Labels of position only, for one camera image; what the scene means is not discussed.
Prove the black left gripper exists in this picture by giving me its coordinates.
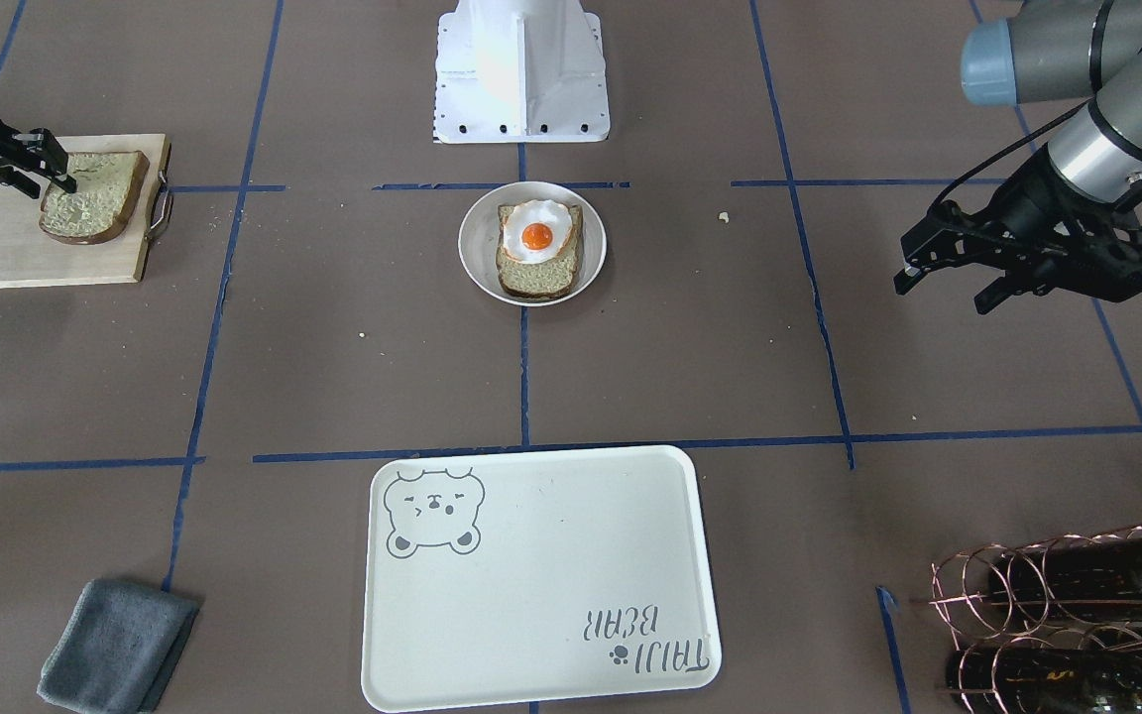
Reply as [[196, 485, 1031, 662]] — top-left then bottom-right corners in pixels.
[[893, 150, 1142, 315]]

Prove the bread slice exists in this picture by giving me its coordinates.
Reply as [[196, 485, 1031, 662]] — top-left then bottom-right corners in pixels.
[[38, 151, 150, 244], [496, 206, 584, 298]]

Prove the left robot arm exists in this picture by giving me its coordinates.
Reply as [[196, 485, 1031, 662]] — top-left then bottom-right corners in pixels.
[[893, 1, 1142, 313]]

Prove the cream bear tray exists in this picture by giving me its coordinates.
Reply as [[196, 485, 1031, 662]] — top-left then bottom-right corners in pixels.
[[361, 444, 724, 713]]

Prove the dark wine bottle upper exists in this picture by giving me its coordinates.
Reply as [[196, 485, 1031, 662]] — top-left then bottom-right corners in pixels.
[[987, 537, 1142, 623]]

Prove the dark wine bottle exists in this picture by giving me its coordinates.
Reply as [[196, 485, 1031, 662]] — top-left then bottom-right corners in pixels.
[[987, 537, 1142, 623], [944, 636, 1142, 713]]

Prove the dark wine bottle lower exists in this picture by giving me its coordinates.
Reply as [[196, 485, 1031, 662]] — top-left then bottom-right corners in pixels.
[[944, 636, 1142, 713]]

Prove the bread slice under egg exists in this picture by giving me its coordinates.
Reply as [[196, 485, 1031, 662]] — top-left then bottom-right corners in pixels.
[[496, 206, 584, 298]]

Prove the fried egg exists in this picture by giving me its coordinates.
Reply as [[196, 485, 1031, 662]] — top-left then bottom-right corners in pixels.
[[500, 199, 576, 264]]

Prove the white round plate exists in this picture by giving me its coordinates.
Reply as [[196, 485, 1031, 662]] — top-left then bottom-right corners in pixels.
[[458, 180, 609, 307]]

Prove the grey folded cloth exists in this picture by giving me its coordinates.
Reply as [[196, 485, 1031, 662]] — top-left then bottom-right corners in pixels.
[[37, 578, 200, 713]]

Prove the copper wire bottle rack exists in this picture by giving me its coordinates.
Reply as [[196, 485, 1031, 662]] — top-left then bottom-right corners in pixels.
[[920, 524, 1142, 713]]

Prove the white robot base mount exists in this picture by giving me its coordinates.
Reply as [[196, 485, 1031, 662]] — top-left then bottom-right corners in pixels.
[[432, 1, 612, 145]]

